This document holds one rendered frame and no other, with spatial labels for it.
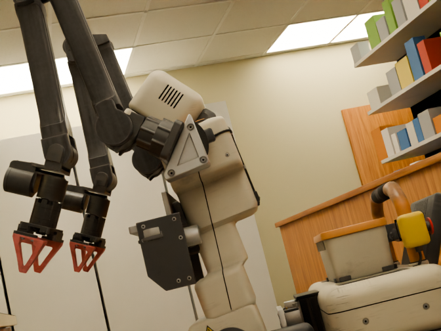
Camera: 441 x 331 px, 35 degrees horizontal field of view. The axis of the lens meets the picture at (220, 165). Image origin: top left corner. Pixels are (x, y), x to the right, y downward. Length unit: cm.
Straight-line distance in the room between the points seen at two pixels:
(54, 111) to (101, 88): 11
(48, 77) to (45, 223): 31
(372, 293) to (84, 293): 377
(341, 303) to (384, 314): 8
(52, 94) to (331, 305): 72
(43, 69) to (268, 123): 452
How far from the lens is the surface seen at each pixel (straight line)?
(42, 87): 155
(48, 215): 150
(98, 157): 192
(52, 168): 149
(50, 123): 152
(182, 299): 511
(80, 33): 156
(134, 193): 513
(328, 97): 624
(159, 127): 146
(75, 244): 188
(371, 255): 158
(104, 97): 150
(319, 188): 600
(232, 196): 160
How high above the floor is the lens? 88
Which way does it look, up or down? 9 degrees up
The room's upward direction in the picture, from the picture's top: 14 degrees counter-clockwise
